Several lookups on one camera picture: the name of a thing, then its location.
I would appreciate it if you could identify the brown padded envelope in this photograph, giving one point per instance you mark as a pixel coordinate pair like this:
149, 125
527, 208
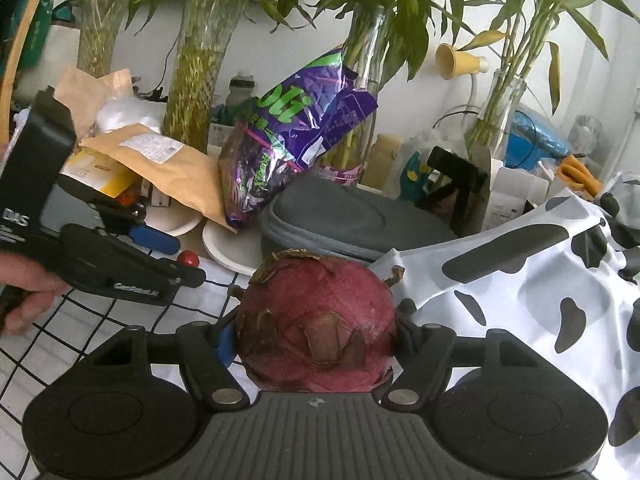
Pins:
176, 169

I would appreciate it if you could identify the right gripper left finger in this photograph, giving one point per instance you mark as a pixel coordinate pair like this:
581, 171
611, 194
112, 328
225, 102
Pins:
206, 352

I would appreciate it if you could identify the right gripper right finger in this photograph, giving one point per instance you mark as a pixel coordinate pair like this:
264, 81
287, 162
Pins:
423, 353

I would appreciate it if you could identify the white oval tray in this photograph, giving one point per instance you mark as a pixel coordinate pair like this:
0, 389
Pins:
174, 220

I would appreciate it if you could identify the left glass vase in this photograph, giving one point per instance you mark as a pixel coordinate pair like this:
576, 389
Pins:
99, 25

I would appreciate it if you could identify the cow print cloth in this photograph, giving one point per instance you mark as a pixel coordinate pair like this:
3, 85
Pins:
564, 279

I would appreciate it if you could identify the yellow horn toy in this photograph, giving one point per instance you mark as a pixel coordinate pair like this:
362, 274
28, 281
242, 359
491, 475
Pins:
451, 62

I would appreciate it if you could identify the wooden chair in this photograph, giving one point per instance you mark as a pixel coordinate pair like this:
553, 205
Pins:
7, 81

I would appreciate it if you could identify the glass vase with stems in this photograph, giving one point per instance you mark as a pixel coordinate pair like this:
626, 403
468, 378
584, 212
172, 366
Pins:
205, 33

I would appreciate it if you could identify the crumpled brown paper bag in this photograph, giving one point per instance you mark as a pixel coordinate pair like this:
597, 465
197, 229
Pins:
85, 95

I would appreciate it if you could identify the purple snack bag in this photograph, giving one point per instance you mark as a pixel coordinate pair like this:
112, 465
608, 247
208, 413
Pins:
282, 133

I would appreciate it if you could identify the grey zip case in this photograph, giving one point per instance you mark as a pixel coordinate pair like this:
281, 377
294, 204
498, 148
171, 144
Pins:
330, 219

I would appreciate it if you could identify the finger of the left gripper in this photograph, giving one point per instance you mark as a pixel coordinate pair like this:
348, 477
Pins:
151, 238

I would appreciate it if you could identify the yellow white box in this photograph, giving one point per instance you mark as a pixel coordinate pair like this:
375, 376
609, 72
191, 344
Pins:
100, 172

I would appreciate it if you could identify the red dragon fruit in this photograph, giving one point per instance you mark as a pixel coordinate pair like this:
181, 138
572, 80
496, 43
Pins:
313, 323

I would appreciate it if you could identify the white plastic bag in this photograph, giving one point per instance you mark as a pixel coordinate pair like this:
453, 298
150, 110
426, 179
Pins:
127, 111

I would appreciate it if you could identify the checked tablecloth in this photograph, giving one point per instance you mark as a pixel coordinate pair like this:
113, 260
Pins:
76, 324

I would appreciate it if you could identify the small red fruit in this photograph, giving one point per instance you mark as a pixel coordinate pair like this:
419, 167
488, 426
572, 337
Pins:
189, 258

